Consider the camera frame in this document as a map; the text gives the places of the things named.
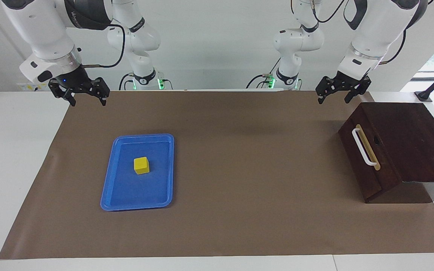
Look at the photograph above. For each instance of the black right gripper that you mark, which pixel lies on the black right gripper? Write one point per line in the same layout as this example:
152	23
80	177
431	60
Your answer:
75	81

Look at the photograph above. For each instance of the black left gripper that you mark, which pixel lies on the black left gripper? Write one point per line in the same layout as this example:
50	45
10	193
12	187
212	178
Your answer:
343	83

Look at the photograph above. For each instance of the yellow cube block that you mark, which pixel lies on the yellow cube block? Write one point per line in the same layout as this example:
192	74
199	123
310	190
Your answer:
141	165

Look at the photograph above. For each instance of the wooden drawer with dark front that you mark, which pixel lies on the wooden drawer with dark front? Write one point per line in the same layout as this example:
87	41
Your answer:
375	180

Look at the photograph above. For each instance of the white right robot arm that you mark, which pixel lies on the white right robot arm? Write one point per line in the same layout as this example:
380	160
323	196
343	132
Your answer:
40	30

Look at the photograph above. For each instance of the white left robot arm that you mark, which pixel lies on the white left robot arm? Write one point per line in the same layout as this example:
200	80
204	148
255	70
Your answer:
375	22

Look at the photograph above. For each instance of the dark wooden drawer cabinet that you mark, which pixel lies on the dark wooden drawer cabinet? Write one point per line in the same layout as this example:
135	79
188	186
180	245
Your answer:
420	143

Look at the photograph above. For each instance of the blue plastic tray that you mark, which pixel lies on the blue plastic tray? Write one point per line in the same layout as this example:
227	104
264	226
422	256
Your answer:
126	192

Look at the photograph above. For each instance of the brown paper table mat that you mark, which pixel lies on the brown paper table mat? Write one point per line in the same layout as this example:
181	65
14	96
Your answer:
239	188

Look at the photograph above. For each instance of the white wall power box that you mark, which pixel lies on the white wall power box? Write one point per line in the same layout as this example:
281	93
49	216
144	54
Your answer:
26	86

